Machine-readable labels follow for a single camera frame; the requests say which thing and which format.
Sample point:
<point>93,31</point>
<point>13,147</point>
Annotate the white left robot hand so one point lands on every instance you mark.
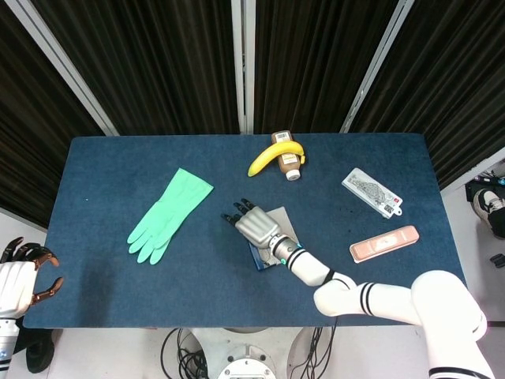
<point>13,284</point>

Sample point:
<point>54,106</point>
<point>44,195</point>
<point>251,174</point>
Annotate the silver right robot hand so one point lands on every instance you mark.
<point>258,227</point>

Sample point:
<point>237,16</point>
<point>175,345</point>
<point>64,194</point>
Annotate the grey blue notebook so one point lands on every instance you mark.
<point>282,221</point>

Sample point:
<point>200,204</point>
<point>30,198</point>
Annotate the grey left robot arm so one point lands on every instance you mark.
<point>7,343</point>

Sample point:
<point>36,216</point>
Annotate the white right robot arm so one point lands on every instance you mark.
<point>394,300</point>

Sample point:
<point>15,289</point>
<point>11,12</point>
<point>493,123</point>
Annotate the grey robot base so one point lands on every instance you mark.
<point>244,351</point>

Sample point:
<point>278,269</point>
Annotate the pink rectangular case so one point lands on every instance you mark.
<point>384,242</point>

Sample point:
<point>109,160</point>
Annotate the brown sauce bottle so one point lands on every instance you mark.
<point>289,163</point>

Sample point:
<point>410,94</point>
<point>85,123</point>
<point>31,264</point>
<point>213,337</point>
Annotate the yellow banana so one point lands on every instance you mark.
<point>272,154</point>

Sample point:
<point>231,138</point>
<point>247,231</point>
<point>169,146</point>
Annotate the green rubber glove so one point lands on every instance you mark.
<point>173,209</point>

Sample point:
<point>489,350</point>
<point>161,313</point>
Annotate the blue velvet table cloth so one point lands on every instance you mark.
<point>118,296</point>

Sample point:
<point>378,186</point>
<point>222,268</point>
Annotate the white printed flat package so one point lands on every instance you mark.
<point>371,191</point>

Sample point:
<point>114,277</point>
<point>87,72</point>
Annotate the dark pleated curtain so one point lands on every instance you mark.
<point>158,67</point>
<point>27,138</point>
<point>315,63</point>
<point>453,79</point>

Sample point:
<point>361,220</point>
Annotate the black and white sneaker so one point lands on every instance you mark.
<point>489,209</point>

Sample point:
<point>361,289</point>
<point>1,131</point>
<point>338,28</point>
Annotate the white partition frame post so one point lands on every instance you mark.
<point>67,67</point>
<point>375,67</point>
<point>243,67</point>

